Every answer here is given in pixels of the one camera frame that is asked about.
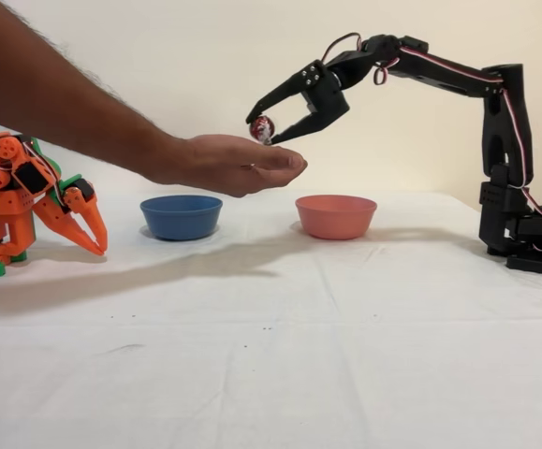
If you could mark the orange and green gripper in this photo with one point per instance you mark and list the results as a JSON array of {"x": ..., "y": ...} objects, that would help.
[{"x": 75, "y": 202}]

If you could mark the blue bowl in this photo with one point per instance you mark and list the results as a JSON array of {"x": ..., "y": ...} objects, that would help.
[{"x": 181, "y": 220}]

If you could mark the person's hand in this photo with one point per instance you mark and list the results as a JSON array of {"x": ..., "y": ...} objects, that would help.
[{"x": 228, "y": 163}]

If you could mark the person's forearm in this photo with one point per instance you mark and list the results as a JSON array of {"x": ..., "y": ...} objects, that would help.
[{"x": 41, "y": 84}]

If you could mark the white tablecloth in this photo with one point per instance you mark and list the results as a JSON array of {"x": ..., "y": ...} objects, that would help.
[{"x": 252, "y": 374}]

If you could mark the pink bowl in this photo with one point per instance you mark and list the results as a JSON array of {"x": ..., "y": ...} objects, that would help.
[{"x": 336, "y": 220}]

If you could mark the red candy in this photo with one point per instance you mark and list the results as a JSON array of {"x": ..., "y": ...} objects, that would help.
[{"x": 261, "y": 127}]

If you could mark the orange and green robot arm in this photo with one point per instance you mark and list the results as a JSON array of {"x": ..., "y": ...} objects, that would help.
[{"x": 13, "y": 201}]

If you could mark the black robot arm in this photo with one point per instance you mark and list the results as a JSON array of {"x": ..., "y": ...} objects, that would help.
[{"x": 504, "y": 121}]

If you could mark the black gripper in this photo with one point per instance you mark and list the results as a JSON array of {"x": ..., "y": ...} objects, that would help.
[{"x": 330, "y": 100}]

